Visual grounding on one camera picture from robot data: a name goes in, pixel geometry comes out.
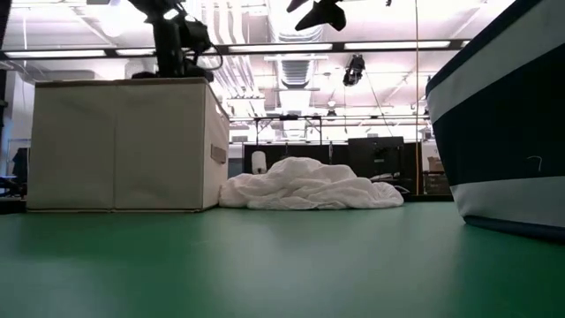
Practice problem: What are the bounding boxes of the navy fabric storage bin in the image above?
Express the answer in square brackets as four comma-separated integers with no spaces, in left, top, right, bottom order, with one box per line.
[426,0,565,243]

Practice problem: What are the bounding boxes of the black low partition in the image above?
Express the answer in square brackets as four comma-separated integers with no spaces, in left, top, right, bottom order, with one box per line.
[243,143,350,176]

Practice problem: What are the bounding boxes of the beige fabric storage box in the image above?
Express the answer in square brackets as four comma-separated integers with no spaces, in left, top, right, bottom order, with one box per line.
[26,78,230,214]

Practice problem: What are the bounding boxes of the white ceiling pipes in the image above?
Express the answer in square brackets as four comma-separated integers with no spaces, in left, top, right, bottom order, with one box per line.
[185,0,268,118]

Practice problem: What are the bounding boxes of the long linear ceiling light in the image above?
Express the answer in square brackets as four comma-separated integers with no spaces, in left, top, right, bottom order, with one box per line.
[0,38,465,62]

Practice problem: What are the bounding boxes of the black office chair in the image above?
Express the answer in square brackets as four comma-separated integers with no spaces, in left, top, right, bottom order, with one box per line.
[11,148,30,198]

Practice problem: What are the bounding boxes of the white fluffy garment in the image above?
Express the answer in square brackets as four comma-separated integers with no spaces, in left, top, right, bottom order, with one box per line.
[218,156,405,211]

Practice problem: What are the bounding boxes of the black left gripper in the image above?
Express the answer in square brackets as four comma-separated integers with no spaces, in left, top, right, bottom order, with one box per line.
[152,17,214,80]

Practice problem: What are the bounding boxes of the black ceiling camera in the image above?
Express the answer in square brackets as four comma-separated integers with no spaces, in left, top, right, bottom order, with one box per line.
[342,54,366,88]

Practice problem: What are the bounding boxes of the black monitor screen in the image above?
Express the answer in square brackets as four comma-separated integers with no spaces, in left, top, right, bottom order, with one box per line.
[347,136,405,180]

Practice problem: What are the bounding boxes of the round ribbed ceiling duct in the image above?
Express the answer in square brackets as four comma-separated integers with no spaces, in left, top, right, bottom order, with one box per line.
[267,26,328,89]

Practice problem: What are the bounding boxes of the green table mat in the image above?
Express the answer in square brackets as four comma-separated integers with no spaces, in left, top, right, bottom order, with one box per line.
[0,201,565,318]

